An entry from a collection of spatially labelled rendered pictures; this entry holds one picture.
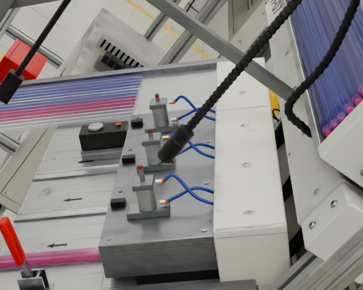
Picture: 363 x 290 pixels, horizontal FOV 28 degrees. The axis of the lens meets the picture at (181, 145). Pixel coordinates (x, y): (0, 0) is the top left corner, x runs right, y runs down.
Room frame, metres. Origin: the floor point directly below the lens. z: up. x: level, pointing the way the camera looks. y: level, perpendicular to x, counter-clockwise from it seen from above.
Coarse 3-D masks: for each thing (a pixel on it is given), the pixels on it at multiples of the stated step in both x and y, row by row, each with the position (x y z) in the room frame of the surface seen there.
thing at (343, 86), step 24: (288, 0) 1.16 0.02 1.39; (312, 0) 1.06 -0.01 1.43; (336, 0) 0.98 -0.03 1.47; (360, 0) 0.90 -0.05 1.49; (312, 24) 0.99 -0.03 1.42; (336, 24) 0.91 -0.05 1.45; (360, 24) 0.85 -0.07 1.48; (312, 48) 0.92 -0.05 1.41; (360, 48) 0.81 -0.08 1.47; (336, 72) 0.80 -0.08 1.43; (360, 72) 0.76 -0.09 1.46; (312, 96) 0.81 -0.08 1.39; (336, 96) 0.76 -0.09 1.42; (360, 96) 0.72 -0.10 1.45; (336, 120) 0.72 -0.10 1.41
